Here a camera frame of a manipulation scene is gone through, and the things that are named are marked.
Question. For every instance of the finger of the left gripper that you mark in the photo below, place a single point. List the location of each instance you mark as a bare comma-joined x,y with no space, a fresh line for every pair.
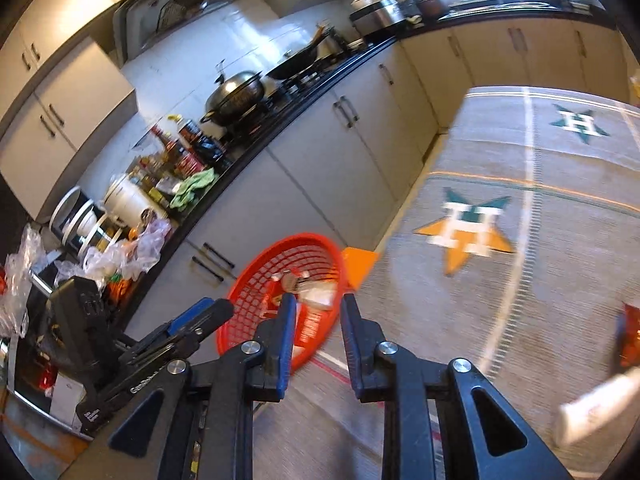
158,348
190,315

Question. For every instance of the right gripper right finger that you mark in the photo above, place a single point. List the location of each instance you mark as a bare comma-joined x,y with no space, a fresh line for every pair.
434,412

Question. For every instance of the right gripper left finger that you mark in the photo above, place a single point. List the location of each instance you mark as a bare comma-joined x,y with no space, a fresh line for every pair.
196,422

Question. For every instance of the white spray bottle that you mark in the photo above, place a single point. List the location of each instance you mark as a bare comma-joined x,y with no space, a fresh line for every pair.
580,418

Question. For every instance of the red snack package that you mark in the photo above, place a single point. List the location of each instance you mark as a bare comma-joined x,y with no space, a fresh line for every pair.
627,346

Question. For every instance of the red plastic mesh basket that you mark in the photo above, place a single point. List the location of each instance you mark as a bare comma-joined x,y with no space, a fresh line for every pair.
257,294

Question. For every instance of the clear plastic bag on counter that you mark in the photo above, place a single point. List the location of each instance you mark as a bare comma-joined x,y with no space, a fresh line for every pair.
128,258

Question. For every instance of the green cloth rag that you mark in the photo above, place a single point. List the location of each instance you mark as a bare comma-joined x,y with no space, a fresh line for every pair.
192,188

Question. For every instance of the white electric cooker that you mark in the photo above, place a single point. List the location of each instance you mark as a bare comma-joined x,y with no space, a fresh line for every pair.
127,202

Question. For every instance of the red label sauce bottle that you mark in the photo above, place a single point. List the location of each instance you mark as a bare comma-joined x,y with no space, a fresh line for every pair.
186,164

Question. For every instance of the dark soy sauce bottle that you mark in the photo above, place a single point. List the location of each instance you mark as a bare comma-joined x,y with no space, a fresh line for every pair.
208,149

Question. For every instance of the steel wok with lid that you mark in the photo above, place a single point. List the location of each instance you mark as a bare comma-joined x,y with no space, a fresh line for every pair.
233,97

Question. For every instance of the black frying pan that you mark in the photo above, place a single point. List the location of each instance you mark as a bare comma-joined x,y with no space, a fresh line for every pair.
301,59

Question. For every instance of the range hood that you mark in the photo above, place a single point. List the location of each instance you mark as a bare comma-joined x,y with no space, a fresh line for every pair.
139,24

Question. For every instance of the silver rice cooker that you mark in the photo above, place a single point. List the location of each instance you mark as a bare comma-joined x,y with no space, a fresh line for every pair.
376,17

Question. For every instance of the dark cooking pot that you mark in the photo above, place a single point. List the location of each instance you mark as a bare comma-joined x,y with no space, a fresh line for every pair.
431,10

